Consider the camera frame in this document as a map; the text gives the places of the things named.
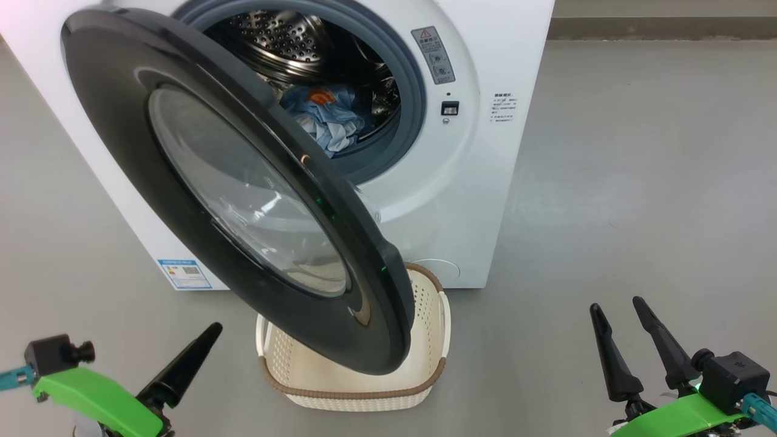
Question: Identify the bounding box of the left camera cable teal plug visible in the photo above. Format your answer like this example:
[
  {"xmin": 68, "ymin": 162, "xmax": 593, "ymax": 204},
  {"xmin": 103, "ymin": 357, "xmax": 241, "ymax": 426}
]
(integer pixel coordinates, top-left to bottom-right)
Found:
[{"xmin": 0, "ymin": 364, "xmax": 35, "ymax": 393}]

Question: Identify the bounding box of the cream perforated laundry basket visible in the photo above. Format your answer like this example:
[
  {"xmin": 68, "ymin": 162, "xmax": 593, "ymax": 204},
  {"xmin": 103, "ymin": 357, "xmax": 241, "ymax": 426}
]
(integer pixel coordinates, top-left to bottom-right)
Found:
[{"xmin": 255, "ymin": 262, "xmax": 452, "ymax": 413}]

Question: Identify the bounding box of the grey rubber door gasket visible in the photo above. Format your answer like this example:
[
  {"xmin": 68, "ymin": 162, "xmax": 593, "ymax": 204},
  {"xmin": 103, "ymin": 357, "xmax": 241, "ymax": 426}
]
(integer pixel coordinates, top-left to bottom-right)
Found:
[{"xmin": 173, "ymin": 0, "xmax": 427, "ymax": 186}]

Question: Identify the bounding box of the right camera cable teal plug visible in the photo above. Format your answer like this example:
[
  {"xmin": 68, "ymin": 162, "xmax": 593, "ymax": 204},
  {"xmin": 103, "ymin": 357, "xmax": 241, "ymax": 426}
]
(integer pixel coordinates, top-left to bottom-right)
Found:
[{"xmin": 741, "ymin": 391, "xmax": 777, "ymax": 433}]

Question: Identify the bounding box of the perforated steel washer drum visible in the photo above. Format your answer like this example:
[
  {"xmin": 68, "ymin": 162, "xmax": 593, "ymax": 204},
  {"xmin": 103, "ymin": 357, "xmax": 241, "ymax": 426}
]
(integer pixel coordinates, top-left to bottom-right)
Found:
[{"xmin": 205, "ymin": 9, "xmax": 402, "ymax": 152}]

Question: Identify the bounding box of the white front-load washing machine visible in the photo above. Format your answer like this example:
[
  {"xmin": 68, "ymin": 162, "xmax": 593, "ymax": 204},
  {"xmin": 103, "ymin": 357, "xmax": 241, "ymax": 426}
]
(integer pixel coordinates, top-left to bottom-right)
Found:
[{"xmin": 0, "ymin": 0, "xmax": 556, "ymax": 292}]

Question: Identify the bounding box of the grey wall baseboard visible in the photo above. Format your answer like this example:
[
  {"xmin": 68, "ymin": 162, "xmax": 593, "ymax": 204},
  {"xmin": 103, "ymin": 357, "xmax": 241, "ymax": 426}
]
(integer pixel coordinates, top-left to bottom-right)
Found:
[{"xmin": 548, "ymin": 16, "xmax": 777, "ymax": 41}]

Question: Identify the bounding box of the camera cable teal plug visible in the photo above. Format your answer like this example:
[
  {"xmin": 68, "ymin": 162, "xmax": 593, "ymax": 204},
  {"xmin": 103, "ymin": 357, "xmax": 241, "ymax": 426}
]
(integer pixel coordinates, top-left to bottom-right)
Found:
[
  {"xmin": 741, "ymin": 391, "xmax": 777, "ymax": 433},
  {"xmin": 0, "ymin": 364, "xmax": 35, "ymax": 393}
]

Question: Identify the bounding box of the grey warning label sticker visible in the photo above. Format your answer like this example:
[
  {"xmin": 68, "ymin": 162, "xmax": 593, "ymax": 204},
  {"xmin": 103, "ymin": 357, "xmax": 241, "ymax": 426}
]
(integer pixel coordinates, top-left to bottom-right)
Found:
[{"xmin": 411, "ymin": 26, "xmax": 456, "ymax": 86}]

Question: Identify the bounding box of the blue white energy label sticker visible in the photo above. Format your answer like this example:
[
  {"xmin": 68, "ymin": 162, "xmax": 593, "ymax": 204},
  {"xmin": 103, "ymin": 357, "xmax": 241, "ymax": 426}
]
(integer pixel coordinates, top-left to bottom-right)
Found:
[{"xmin": 157, "ymin": 259, "xmax": 214, "ymax": 291}]

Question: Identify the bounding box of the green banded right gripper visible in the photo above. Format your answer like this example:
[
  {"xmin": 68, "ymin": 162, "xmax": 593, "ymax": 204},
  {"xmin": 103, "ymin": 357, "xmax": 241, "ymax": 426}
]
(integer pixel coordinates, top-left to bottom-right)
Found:
[{"xmin": 590, "ymin": 296, "xmax": 751, "ymax": 437}]

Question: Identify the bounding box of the blue cream orange patterned garment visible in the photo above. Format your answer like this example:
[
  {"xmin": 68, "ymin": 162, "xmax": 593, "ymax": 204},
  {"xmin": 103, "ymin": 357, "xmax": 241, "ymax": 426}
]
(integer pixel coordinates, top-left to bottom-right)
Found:
[{"xmin": 280, "ymin": 84, "xmax": 375, "ymax": 159}]

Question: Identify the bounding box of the black round glass washer door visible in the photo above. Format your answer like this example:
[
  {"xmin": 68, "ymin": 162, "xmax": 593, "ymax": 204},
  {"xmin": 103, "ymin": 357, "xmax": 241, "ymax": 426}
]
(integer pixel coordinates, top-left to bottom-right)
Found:
[{"xmin": 61, "ymin": 7, "xmax": 416, "ymax": 376}]

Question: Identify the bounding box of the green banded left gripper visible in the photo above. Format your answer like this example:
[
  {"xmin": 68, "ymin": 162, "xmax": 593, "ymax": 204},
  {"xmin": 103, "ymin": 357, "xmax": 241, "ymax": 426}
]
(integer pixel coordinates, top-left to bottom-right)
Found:
[{"xmin": 32, "ymin": 322, "xmax": 223, "ymax": 437}]

